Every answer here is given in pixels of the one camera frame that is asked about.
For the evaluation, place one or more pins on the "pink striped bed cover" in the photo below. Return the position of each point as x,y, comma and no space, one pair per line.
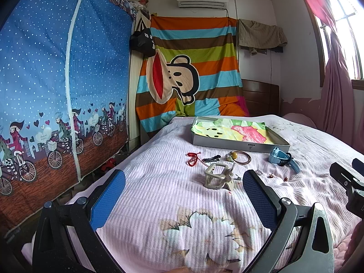
166,220

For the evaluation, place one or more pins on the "black wavy hair clip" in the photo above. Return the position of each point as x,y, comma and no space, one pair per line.
211,160

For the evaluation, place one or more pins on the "beige plastic hair claw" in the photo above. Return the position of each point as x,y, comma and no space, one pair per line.
219,176

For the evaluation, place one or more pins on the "pink window curtain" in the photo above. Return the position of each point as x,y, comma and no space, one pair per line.
341,22

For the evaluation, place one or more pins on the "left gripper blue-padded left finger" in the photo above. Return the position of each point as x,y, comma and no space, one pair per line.
66,238

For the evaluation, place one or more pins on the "black hanging bag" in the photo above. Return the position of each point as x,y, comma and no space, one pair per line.
142,41

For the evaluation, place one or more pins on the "blue polka-dot fabric wardrobe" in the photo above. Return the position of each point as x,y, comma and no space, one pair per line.
64,85

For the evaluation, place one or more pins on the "striped monkey cartoon blanket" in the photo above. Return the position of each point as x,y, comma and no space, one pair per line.
194,72

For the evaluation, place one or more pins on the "olive garment hanging on wall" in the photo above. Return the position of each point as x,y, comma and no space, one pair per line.
258,36

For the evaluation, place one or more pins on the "light blue smart watch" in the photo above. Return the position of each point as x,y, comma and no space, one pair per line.
282,158

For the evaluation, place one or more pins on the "grey shallow cardboard tray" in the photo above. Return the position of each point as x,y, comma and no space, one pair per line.
280,142

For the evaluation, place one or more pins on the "dark wooden headboard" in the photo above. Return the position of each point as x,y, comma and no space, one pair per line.
261,98

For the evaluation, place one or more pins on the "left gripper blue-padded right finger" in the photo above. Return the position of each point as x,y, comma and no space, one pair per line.
313,249

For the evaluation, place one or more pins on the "brown hair tie yellow bead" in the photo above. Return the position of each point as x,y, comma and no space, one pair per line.
238,157

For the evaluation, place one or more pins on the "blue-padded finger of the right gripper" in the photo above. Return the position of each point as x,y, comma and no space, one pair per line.
350,181
358,166

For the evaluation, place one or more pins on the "pink pillow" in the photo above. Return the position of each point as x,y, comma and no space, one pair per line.
300,119

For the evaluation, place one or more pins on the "colourful crumpled paper liner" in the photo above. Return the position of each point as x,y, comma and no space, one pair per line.
232,130

